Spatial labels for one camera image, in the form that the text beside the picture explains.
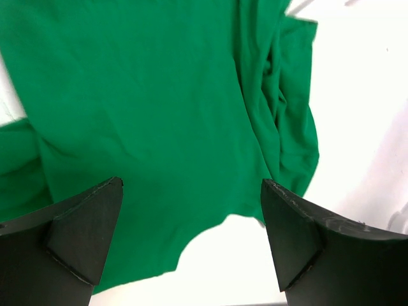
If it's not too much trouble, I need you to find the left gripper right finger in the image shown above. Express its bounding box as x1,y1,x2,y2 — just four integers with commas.
261,179,407,306

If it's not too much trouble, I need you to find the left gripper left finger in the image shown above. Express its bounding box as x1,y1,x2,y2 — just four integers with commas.
1,177,123,306

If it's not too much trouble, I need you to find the green t shirt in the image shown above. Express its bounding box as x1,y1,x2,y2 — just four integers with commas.
1,1,319,292

